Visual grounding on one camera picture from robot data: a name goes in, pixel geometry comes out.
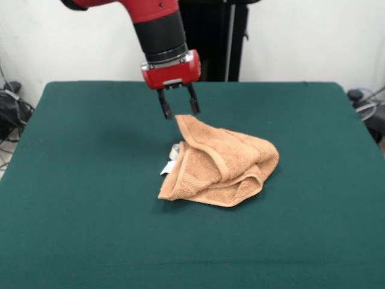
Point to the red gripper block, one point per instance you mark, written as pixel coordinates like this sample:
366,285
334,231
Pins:
171,75

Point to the tan terry towel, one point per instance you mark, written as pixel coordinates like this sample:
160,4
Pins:
228,144

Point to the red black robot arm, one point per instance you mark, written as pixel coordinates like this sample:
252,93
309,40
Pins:
156,27

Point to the grey vertical rod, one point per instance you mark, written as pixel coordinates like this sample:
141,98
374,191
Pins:
231,45

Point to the dark green table cloth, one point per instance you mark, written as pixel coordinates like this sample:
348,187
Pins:
90,180

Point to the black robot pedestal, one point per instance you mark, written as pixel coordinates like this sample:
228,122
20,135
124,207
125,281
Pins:
216,45

